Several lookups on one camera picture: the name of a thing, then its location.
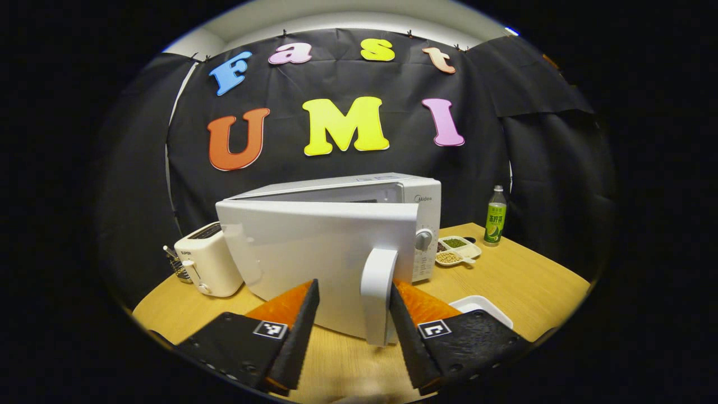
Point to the black backdrop cloth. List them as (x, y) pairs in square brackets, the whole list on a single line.
[(404, 123)]

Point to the green drink bottle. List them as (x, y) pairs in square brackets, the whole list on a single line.
[(495, 221)]

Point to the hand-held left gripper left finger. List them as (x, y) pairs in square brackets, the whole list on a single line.
[(300, 336)]

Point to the small ceiling light panel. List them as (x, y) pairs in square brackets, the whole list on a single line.
[(511, 31)]

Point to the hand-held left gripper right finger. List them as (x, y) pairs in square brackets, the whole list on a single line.
[(412, 342)]

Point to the divided white bean dish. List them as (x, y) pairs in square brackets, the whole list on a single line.
[(457, 251)]

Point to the white microwave oven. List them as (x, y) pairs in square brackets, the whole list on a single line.
[(314, 252)]

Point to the white square plate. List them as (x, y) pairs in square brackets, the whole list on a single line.
[(482, 307)]

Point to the white toaster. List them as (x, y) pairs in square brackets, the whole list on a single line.
[(210, 264)]

